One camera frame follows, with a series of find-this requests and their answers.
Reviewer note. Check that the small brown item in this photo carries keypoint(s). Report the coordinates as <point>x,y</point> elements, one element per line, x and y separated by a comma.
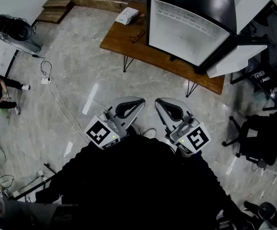
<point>141,19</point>

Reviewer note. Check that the person's black clothing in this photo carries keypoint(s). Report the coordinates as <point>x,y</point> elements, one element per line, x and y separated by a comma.
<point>138,181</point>

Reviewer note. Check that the white power strip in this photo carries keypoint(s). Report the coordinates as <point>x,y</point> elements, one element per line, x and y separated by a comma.
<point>46,81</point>

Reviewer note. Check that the grey bin with black bag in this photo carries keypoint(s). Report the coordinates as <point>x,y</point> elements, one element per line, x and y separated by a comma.
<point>14,30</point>

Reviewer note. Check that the dark framed glasses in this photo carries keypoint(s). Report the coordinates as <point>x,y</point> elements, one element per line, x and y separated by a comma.
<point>137,36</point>

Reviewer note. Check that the wooden staircase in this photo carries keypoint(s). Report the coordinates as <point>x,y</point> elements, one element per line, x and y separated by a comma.
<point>54,11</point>

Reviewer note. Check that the person's white shoe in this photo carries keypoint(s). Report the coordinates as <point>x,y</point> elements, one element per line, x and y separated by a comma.
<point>150,134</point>
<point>136,129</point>

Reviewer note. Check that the person's left forearm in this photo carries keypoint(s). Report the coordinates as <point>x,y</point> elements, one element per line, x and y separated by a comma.
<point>71,166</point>

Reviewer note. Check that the person's right white shoe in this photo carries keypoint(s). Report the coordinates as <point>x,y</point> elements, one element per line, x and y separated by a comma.
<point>150,134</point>

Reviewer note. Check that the long wooden plank bench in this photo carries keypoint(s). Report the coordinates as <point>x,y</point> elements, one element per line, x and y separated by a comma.
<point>97,2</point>

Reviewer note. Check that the wooden table with hairpin legs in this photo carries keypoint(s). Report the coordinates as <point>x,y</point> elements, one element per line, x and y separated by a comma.
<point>138,51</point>

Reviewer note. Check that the person's right forearm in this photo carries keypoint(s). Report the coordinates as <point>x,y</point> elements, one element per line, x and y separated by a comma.
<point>212,183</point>

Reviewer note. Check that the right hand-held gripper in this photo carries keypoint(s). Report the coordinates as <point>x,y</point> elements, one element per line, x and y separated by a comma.
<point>197,138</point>

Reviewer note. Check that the black metal frame desk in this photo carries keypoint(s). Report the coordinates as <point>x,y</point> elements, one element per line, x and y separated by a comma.
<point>270,85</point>

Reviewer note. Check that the white tissue pack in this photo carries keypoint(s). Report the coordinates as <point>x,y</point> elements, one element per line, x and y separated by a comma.
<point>127,15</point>

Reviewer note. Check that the person's left white shoe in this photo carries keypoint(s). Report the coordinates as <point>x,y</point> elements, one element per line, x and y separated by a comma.
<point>136,129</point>

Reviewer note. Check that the black mini fridge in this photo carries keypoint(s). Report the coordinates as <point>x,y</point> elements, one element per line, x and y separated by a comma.
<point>191,44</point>

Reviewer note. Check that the black office chair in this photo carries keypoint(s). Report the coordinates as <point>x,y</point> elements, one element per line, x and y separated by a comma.
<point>263,138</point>

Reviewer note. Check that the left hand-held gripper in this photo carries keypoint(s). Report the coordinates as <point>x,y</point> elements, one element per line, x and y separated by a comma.
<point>97,133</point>

